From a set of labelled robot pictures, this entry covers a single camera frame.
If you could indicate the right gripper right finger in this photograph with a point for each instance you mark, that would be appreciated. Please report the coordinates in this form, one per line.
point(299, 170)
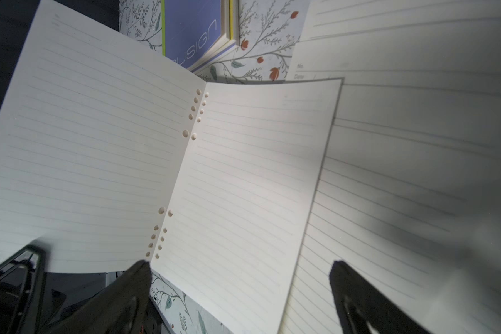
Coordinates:
point(360, 306)

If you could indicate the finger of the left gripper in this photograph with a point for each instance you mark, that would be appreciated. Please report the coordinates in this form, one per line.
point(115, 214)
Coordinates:
point(22, 277)

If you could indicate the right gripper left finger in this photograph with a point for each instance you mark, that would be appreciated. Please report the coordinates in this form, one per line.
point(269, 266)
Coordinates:
point(119, 308)

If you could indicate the cream notebook underneath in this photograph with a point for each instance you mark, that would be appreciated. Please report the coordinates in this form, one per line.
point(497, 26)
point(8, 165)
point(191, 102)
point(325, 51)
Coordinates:
point(410, 189)

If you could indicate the cream lined notebook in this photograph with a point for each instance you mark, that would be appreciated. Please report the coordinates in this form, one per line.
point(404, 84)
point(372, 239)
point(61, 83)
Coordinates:
point(110, 154)

